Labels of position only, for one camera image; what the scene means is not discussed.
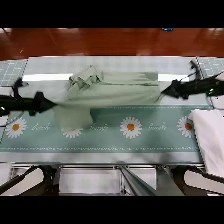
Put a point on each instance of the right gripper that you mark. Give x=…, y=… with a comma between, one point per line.
x=175, y=89

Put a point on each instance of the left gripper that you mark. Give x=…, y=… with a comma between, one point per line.
x=42, y=103

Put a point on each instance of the pale green shirt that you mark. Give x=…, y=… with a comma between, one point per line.
x=113, y=90

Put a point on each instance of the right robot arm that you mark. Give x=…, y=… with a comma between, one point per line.
x=204, y=86

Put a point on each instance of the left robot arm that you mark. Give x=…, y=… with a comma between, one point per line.
x=16, y=104

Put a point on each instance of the white garment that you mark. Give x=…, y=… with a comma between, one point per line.
x=210, y=140

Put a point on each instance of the silver frame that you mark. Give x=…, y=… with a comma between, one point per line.
x=100, y=176

